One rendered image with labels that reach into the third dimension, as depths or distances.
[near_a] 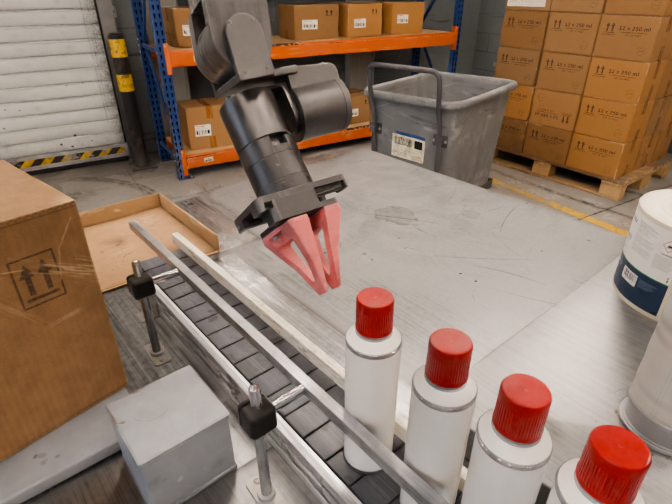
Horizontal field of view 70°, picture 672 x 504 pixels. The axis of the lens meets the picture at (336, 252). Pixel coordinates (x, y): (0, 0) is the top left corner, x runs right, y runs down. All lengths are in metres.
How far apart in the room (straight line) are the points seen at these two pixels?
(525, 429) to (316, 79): 0.37
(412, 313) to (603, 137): 3.07
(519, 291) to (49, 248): 0.74
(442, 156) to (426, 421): 2.33
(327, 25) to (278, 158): 3.82
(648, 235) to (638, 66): 2.87
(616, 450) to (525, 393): 0.06
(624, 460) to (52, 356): 0.56
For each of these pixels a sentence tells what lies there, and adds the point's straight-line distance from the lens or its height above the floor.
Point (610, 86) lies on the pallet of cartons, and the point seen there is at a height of 0.73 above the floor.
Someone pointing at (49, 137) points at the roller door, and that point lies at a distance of 4.39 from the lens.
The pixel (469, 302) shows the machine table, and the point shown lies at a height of 0.83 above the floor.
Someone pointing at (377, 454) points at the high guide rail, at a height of 0.96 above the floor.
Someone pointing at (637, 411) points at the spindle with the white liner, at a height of 0.91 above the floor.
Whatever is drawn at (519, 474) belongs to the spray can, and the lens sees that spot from 0.38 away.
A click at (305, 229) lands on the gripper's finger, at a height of 1.13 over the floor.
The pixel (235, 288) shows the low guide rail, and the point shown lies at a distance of 0.75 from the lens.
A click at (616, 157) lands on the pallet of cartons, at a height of 0.30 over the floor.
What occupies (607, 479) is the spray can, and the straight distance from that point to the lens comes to 0.34.
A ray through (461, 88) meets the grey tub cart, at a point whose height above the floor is 0.72.
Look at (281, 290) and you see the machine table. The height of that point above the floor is 0.83.
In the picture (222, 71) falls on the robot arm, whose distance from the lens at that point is 0.49.
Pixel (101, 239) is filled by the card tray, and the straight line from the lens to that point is 1.15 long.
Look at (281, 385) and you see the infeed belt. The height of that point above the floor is 0.88.
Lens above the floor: 1.32
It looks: 30 degrees down
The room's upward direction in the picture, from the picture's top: straight up
